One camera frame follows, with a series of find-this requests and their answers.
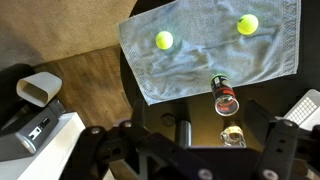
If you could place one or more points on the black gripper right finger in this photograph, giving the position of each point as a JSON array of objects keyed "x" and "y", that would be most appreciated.
[{"x": 283, "y": 142}]

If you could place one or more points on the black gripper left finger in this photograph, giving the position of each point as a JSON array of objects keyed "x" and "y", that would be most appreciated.
[{"x": 150, "y": 156}]

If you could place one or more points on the tennis ball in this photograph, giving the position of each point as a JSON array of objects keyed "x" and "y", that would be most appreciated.
[
  {"x": 164, "y": 40},
  {"x": 247, "y": 24}
]

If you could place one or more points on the white plastic basket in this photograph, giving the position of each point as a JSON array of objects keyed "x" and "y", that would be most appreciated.
[{"x": 306, "y": 112}]

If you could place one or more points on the clear glass mug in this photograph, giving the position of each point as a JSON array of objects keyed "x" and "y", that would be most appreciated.
[{"x": 233, "y": 136}]

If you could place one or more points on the round black table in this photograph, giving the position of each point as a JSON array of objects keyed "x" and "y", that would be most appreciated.
[{"x": 277, "y": 95}]

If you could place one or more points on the grey towel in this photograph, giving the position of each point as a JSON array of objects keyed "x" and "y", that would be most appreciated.
[{"x": 206, "y": 42}]

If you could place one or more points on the white small trash bin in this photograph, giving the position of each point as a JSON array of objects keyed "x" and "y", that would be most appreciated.
[{"x": 39, "y": 89}]

